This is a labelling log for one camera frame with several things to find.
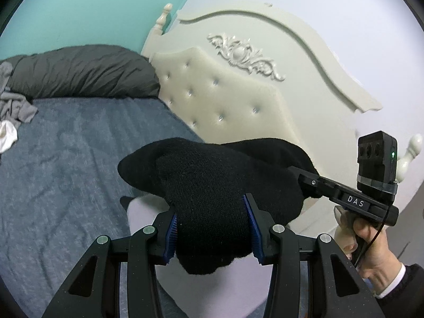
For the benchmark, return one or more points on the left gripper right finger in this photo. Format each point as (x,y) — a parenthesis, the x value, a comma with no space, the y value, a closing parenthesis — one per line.
(334,287)

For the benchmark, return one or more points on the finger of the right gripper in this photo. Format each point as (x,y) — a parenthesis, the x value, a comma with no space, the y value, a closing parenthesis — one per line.
(311,184)

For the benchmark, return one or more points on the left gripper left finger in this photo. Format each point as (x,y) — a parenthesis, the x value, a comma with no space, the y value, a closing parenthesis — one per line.
(92,287)

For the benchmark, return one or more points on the black sweater white trim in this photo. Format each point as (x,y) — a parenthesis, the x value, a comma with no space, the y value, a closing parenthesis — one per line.
(179,169)

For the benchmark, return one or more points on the person's right forearm sleeve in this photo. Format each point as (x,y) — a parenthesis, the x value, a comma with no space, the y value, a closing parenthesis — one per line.
(404,297)

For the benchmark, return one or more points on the person's right hand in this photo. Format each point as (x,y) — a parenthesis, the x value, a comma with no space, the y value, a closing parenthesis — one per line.
(378,263)

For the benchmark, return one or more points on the folded lilac garment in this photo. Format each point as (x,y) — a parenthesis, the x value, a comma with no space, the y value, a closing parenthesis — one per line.
(213,273)

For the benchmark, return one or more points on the blue patterned bed sheet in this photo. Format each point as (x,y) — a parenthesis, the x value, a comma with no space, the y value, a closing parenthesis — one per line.
(60,188)

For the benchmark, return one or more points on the cream tufted headboard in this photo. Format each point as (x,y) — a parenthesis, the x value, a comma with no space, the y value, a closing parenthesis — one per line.
(250,70)

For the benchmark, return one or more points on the white garment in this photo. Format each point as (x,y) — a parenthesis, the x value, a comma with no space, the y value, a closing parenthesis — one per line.
(8,135)

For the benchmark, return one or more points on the grey sweatshirt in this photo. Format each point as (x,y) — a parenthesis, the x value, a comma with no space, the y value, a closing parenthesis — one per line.
(14,106)

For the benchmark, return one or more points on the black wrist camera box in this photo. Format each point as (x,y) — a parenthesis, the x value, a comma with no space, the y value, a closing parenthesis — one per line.
(377,160)

